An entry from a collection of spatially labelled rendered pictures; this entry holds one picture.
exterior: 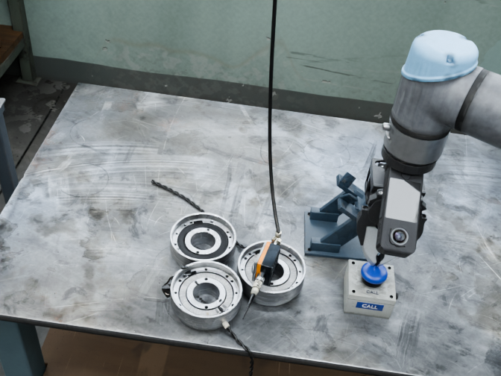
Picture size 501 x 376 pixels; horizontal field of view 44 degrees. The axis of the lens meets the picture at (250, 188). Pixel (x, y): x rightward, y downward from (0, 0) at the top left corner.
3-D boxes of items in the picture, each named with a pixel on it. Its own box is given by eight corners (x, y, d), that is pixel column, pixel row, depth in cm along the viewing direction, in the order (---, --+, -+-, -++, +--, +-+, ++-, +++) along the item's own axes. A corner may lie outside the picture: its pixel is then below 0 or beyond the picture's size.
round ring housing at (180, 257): (165, 233, 103) (165, 216, 101) (227, 225, 106) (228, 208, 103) (175, 282, 96) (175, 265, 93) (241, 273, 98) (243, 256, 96)
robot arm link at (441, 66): (473, 71, 65) (399, 42, 68) (443, 152, 72) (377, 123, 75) (497, 43, 70) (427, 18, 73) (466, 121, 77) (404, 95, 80)
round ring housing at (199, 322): (158, 294, 94) (157, 277, 91) (217, 268, 99) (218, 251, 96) (191, 346, 88) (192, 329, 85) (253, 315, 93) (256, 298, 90)
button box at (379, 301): (343, 313, 94) (349, 293, 91) (343, 277, 100) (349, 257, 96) (396, 321, 94) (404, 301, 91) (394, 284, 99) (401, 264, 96)
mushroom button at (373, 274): (355, 298, 94) (361, 277, 91) (355, 277, 97) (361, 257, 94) (382, 302, 94) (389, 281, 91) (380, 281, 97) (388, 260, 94)
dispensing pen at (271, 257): (251, 330, 87) (285, 248, 99) (254, 312, 84) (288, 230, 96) (236, 325, 88) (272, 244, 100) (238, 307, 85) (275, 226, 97)
